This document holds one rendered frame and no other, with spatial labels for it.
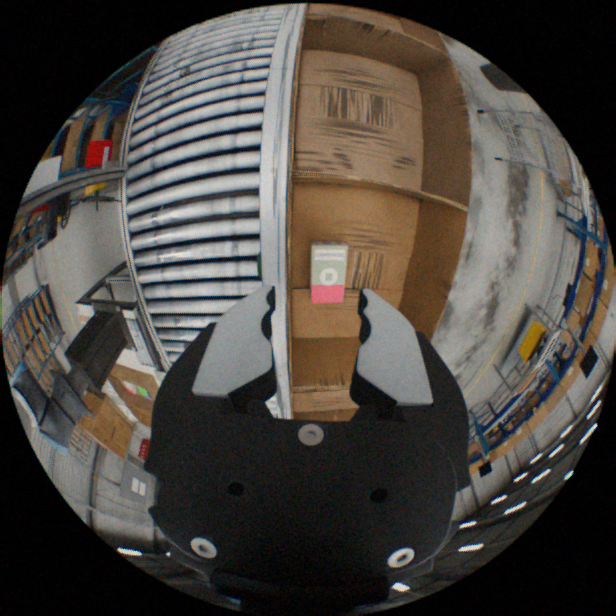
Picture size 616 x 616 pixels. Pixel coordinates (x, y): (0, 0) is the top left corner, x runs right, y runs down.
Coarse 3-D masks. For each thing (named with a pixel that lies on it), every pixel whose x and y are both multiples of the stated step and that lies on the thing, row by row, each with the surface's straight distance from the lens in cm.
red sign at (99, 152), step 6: (90, 144) 80; (96, 144) 82; (102, 144) 83; (108, 144) 85; (90, 150) 79; (96, 150) 81; (102, 150) 83; (108, 150) 84; (90, 156) 79; (96, 156) 81; (102, 156) 82; (108, 156) 84; (90, 162) 78; (96, 162) 80; (102, 162) 82; (102, 168) 81
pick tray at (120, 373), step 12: (120, 372) 131; (132, 372) 127; (144, 372) 123; (120, 384) 155; (132, 384) 121; (144, 384) 118; (156, 384) 124; (120, 396) 157; (132, 396) 155; (144, 408) 146
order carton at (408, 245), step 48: (336, 192) 44; (384, 192) 47; (288, 240) 28; (336, 240) 45; (384, 240) 48; (432, 240) 46; (288, 288) 30; (384, 288) 54; (432, 288) 46; (288, 336) 35; (336, 336) 58; (432, 336) 46; (336, 384) 47
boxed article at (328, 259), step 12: (312, 252) 42; (324, 252) 42; (336, 252) 43; (312, 264) 43; (324, 264) 43; (336, 264) 44; (312, 276) 44; (324, 276) 44; (336, 276) 45; (312, 288) 45; (324, 288) 45; (336, 288) 46; (312, 300) 46; (324, 300) 47; (336, 300) 47
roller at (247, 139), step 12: (252, 132) 61; (192, 144) 66; (204, 144) 64; (216, 144) 63; (228, 144) 62; (240, 144) 61; (252, 144) 61; (156, 156) 73; (168, 156) 69; (180, 156) 68; (192, 156) 67; (132, 168) 80; (144, 168) 75; (156, 168) 74
